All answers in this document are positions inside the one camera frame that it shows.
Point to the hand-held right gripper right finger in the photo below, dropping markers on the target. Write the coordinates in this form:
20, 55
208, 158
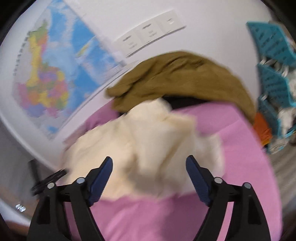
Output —
198, 182

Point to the cream garment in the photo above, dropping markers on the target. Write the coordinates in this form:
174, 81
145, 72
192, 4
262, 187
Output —
138, 143

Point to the colourful wall map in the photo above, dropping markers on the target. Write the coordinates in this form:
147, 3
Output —
57, 69

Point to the pink bed sheet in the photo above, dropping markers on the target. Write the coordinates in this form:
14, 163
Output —
242, 150

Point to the olive brown garment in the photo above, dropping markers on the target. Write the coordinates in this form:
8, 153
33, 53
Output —
180, 76

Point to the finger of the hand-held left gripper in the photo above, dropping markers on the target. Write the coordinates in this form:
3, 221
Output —
56, 175
38, 189

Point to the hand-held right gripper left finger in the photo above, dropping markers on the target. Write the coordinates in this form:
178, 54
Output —
101, 179

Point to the grey brown door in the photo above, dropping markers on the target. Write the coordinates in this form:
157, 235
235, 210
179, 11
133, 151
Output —
16, 183

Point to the orange cloth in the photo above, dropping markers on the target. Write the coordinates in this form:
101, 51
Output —
262, 129

